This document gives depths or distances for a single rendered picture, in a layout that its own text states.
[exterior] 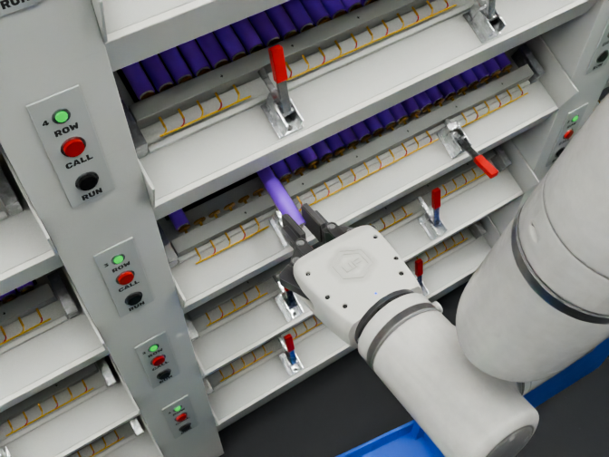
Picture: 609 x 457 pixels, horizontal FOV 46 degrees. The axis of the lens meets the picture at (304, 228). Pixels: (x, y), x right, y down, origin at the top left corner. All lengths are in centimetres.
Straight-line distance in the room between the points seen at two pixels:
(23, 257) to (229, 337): 43
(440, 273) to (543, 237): 95
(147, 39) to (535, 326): 34
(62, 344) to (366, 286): 36
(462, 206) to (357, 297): 53
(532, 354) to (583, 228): 13
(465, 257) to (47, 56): 98
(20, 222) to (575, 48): 73
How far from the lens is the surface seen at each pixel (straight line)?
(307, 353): 124
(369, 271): 70
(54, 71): 54
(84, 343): 85
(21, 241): 69
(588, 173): 36
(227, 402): 121
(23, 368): 85
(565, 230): 38
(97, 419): 102
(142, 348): 88
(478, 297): 48
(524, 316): 44
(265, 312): 105
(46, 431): 103
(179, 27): 57
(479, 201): 120
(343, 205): 91
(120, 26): 55
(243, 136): 72
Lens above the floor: 127
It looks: 55 degrees down
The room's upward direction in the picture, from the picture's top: straight up
